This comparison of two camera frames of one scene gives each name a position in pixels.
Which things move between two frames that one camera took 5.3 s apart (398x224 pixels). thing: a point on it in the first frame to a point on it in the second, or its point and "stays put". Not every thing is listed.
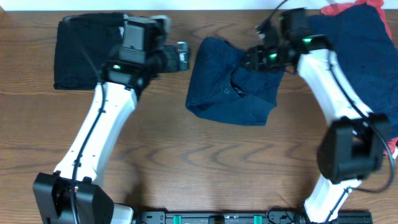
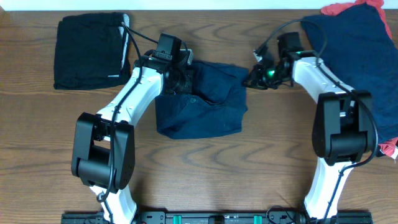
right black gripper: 252,61 to 259,74
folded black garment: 84,43 stays put
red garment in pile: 379,5 stays put
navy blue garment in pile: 363,45 stays put
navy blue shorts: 224,88 to 216,104
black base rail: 282,217 stays put
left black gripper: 171,58 to 182,82
